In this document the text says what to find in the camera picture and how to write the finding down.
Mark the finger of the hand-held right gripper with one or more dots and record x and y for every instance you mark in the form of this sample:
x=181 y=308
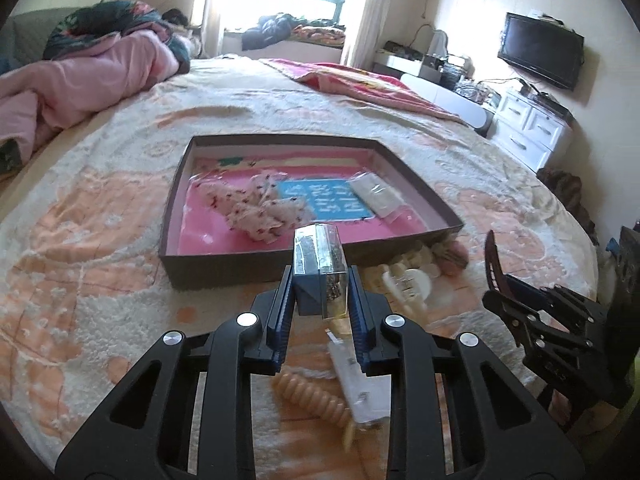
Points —
x=525 y=291
x=510 y=305

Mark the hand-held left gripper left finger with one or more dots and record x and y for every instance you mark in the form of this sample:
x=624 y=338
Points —
x=280 y=327

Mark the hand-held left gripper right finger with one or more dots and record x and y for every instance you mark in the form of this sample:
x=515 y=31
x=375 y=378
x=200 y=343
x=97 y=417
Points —
x=358 y=332

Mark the maroon hair clip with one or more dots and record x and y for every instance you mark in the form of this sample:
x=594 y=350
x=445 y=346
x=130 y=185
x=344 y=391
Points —
x=496 y=260

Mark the cream hair claw clip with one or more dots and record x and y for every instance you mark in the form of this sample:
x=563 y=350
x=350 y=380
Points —
x=407 y=290

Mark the blue packet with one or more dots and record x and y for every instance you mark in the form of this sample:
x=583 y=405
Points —
x=320 y=260

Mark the dark brown cardboard box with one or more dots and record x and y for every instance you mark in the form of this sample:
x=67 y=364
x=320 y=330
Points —
x=225 y=266

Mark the clear packet with white item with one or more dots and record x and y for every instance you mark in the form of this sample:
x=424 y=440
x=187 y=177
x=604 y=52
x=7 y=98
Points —
x=375 y=194

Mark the brown cloth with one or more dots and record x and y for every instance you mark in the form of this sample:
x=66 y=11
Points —
x=567 y=190

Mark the white drawer cabinet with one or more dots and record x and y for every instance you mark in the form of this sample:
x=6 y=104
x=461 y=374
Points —
x=530 y=130

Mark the black set-top box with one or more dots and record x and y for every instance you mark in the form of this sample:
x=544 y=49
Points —
x=547 y=102

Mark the cream and orange fluffy bedspread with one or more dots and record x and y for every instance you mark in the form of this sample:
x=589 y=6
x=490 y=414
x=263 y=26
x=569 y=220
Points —
x=100 y=260

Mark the white rounded table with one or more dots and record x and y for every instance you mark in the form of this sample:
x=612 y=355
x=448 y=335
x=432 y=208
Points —
x=445 y=100

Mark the black flat television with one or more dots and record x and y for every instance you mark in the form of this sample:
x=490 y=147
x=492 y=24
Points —
x=540 y=50

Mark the red printed blanket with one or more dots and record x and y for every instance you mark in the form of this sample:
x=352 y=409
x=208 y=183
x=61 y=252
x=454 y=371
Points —
x=360 y=85

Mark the white desk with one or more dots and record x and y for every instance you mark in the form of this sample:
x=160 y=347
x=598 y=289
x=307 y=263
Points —
x=400 y=65

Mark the white bag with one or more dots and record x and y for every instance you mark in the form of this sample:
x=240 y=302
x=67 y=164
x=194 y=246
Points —
x=437 y=42

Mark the white window bench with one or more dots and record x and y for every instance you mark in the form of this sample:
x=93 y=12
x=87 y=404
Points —
x=290 y=52

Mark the dark blue jacket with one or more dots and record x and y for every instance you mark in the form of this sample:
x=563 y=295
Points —
x=270 y=30

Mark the colourful folded blanket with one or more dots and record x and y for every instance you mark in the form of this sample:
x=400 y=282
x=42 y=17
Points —
x=320 y=32

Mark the cream curtain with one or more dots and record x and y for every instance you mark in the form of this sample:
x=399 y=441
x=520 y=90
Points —
x=367 y=15

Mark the pink quilt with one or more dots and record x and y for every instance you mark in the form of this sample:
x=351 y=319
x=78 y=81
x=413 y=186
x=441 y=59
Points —
x=75 y=80

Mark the sheer white curtain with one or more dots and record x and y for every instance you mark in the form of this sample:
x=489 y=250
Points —
x=212 y=10

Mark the dark cloth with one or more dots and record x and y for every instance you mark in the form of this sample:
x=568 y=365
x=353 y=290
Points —
x=175 y=17

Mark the dark floral quilt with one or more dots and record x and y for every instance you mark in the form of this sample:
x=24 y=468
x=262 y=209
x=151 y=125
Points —
x=100 y=17

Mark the green quilted headboard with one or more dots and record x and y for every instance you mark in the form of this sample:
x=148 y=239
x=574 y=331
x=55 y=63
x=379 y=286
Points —
x=25 y=30

